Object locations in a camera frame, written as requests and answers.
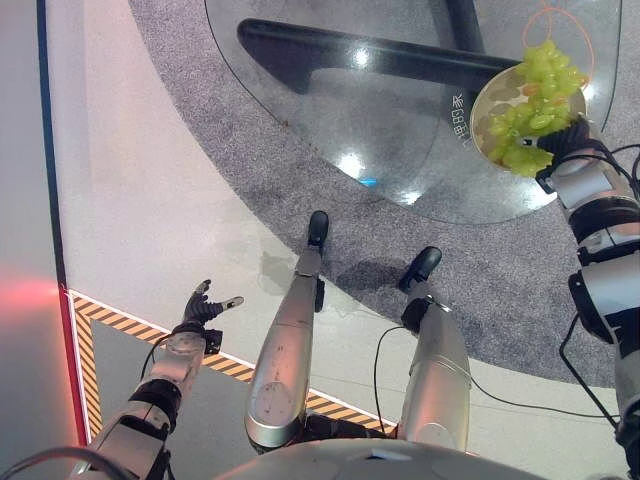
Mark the green grape bunch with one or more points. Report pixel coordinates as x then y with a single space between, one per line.
542 95

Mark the robot silver leg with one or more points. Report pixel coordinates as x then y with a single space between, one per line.
282 360
437 370

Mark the robot left silver leg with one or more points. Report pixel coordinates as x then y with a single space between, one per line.
282 360

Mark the robot silver torso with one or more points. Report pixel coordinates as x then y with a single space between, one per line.
380 462

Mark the yellow black hazard tape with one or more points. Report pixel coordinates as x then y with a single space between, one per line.
125 322

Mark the black table base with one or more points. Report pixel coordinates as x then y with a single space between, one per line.
350 52

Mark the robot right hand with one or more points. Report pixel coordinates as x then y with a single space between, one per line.
570 139

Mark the robot left silver arm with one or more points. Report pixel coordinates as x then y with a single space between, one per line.
150 400

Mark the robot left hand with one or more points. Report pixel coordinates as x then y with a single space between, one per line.
199 310

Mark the robot right silver leg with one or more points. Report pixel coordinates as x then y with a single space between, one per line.
437 370

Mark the robot right silver arm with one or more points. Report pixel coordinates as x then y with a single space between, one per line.
600 240

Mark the round clear glass plate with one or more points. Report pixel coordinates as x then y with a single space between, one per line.
492 97

